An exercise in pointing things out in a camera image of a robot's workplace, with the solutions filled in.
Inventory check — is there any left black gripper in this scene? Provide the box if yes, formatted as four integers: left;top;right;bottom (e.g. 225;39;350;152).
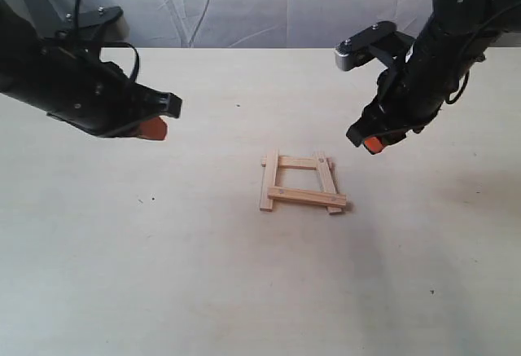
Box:
24;37;182;141

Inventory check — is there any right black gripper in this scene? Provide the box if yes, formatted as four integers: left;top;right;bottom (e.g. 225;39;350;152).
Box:
346;33;484;154

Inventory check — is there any wooden stick with holes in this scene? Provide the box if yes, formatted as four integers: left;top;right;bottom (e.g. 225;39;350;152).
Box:
313;151;337;204
268;187;348;209

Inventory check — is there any plain wooden stick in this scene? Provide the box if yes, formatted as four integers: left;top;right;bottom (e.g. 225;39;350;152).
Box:
260;149;279;212
260;156;335;170

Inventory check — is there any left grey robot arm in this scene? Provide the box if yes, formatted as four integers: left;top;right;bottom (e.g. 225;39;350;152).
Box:
1;2;182;140

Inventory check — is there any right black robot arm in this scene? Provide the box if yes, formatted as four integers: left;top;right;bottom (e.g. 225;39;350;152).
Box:
335;0;520;154

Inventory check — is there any white backdrop cloth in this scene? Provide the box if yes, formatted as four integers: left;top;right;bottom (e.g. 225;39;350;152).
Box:
5;0;432;48

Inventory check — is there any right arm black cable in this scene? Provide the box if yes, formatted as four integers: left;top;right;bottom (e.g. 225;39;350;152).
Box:
443;13;521;105

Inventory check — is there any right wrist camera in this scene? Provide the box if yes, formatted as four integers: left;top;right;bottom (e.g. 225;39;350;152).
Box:
335;21;415;72

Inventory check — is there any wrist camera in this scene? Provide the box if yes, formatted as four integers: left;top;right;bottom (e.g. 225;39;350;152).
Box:
335;21;415;72
78;6;129;42

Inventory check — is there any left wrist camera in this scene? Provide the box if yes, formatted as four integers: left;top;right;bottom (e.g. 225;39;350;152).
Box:
78;6;129;42

